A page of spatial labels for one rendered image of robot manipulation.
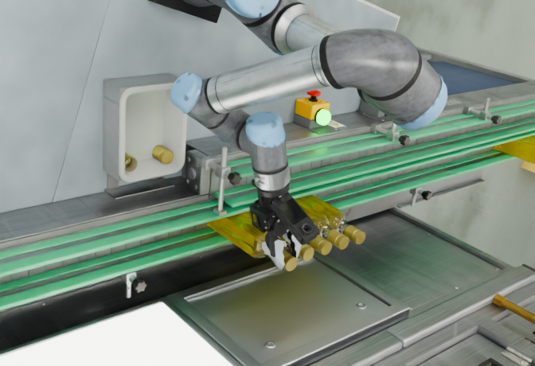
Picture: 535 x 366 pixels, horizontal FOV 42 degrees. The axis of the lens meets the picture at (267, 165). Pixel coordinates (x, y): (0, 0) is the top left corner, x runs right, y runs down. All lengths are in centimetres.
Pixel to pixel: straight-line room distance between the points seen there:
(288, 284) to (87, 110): 63
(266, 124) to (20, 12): 54
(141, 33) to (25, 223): 49
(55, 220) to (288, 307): 56
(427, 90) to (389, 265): 82
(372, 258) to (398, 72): 90
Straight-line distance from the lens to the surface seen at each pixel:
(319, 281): 175
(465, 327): 174
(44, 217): 158
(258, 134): 136
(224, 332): 153
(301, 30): 146
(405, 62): 117
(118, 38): 160
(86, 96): 160
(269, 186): 142
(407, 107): 123
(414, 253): 204
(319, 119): 193
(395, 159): 208
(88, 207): 162
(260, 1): 146
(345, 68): 117
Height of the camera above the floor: 213
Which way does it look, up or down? 44 degrees down
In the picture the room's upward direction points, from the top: 118 degrees clockwise
